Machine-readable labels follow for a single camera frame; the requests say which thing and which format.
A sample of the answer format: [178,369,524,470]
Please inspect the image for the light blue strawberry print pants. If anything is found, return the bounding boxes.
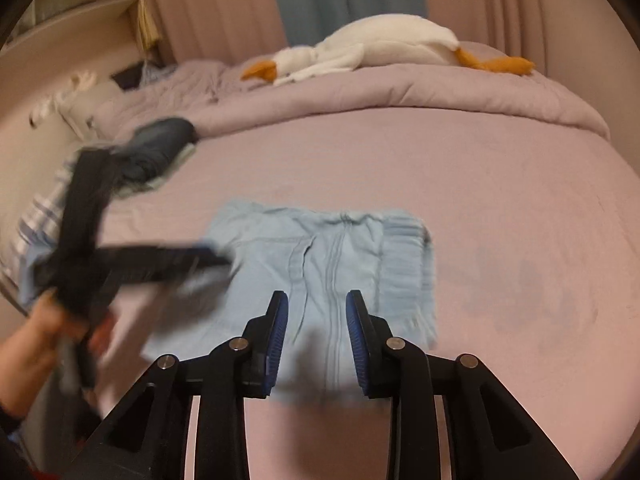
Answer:
[145,200,440,406]

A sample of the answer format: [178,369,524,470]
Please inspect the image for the blue curtain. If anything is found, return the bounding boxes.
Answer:
[265,0,430,46]

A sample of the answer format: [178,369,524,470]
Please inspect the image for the folded dark blue clothes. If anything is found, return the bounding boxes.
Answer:
[117,117,197,183]

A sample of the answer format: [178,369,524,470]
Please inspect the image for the grey pillow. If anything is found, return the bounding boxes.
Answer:
[60,87,121,141]

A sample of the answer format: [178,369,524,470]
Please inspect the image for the lilac quilted duvet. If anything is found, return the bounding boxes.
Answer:
[92,40,612,141]

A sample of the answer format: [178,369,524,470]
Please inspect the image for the person's left hand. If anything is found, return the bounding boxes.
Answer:
[0,292,113,418]

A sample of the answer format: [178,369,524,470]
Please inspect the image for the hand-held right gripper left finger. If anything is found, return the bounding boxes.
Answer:
[72,290,290,480]

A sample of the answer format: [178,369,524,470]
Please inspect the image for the white goose plush toy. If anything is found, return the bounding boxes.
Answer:
[241,15,536,86]

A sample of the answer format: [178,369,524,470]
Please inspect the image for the blue checked cloth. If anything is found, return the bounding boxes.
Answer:
[140,60,176,83]

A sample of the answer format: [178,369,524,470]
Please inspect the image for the dark cloth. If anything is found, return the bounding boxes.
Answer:
[111,60,148,91]

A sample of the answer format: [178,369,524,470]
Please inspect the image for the light blue cloth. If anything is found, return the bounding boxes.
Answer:
[20,245,66,306]

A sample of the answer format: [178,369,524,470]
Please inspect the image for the white wall shelf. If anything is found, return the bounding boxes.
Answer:
[0,0,161,61]

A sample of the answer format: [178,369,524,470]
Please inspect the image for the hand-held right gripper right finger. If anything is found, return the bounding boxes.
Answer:
[345,289,581,480]

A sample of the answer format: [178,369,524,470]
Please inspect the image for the cream headboard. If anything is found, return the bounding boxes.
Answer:
[0,35,146,241]

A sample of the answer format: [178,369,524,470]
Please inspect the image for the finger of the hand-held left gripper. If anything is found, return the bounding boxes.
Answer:
[107,265,202,296]
[100,243,234,269]

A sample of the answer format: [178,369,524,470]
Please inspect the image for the blue plaid pillow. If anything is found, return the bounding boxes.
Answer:
[10,160,81,281]

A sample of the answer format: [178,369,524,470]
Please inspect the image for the white plush bunny toy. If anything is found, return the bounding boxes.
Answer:
[30,71,98,126]

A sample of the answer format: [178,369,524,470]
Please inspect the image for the pink curtain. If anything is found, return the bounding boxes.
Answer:
[131,0,291,63]
[417,0,621,61]

